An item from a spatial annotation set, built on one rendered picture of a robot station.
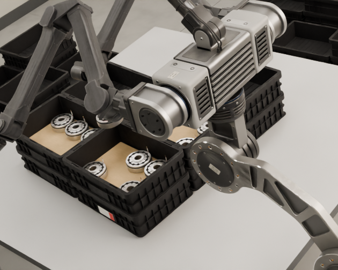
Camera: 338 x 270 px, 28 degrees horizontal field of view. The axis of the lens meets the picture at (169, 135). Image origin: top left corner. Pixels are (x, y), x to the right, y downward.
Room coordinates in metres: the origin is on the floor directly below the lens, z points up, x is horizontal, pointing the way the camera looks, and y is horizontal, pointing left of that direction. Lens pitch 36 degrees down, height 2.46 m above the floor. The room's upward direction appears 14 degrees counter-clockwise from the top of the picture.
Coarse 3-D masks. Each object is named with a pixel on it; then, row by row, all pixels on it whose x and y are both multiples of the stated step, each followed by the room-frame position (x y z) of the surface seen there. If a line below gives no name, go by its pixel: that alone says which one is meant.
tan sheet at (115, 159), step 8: (120, 144) 2.27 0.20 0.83; (112, 152) 2.23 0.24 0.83; (120, 152) 2.21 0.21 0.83; (128, 152) 2.20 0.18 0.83; (96, 160) 2.20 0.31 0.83; (104, 160) 2.19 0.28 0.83; (112, 160) 2.17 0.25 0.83; (120, 160) 2.16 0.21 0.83; (152, 160) 2.11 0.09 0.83; (112, 168) 2.12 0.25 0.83; (120, 168) 2.11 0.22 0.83; (112, 176) 2.07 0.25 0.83; (120, 176) 2.06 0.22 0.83; (128, 176) 2.05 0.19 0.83; (136, 176) 2.04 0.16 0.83; (144, 176) 2.02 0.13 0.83; (120, 184) 2.01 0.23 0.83
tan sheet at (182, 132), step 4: (176, 128) 2.28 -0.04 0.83; (180, 128) 2.27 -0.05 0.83; (184, 128) 2.27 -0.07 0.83; (188, 128) 2.26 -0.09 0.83; (172, 132) 2.26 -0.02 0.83; (176, 132) 2.25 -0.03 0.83; (180, 132) 2.24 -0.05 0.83; (184, 132) 2.24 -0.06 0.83; (188, 132) 2.23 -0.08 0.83; (192, 132) 2.22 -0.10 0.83; (196, 132) 2.22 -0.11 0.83; (172, 136) 2.23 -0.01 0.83; (176, 136) 2.23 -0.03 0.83; (180, 136) 2.22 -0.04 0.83; (184, 136) 2.21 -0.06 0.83; (188, 136) 2.21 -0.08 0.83; (192, 136) 2.20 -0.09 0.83; (196, 136) 2.19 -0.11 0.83; (172, 140) 2.20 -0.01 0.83; (176, 140) 2.20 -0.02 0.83
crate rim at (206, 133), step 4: (124, 120) 2.29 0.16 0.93; (208, 128) 2.09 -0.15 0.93; (204, 132) 2.07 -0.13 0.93; (208, 132) 2.07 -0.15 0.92; (200, 136) 2.05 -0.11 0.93; (204, 136) 2.06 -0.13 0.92; (208, 136) 2.07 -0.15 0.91; (168, 140) 2.08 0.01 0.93; (196, 140) 2.03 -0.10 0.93; (176, 144) 2.04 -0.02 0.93; (188, 144) 2.02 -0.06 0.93; (192, 144) 2.02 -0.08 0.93; (184, 148) 2.00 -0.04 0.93; (188, 148) 2.00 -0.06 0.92; (184, 152) 2.00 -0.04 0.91; (188, 152) 2.00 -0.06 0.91
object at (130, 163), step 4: (136, 152) 2.14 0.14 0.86; (140, 152) 2.14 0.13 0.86; (144, 152) 2.13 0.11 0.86; (148, 152) 2.12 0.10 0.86; (128, 156) 2.13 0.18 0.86; (132, 156) 2.12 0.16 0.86; (144, 156) 2.10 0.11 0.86; (148, 156) 2.10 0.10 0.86; (128, 160) 2.11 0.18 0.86; (132, 160) 2.10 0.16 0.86; (144, 160) 2.08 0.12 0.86; (148, 160) 2.07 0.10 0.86; (128, 164) 2.08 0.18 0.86; (132, 164) 2.08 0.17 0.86; (136, 164) 2.07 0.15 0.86; (140, 164) 2.06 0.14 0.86; (144, 164) 2.06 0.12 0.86
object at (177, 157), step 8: (96, 136) 2.23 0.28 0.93; (80, 144) 2.20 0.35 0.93; (168, 144) 2.05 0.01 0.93; (72, 152) 2.16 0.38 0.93; (64, 160) 2.12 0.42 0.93; (168, 160) 1.96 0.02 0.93; (176, 160) 1.96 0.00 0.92; (72, 168) 2.08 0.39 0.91; (80, 168) 2.04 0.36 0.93; (160, 168) 1.92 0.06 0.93; (168, 168) 1.94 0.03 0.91; (88, 176) 2.00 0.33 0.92; (96, 176) 1.97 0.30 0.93; (152, 176) 1.89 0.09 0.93; (104, 184) 1.92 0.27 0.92; (112, 184) 1.90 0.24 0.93; (144, 184) 1.86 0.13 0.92; (120, 192) 1.84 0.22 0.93; (128, 192) 1.83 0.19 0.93; (136, 192) 1.84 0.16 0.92
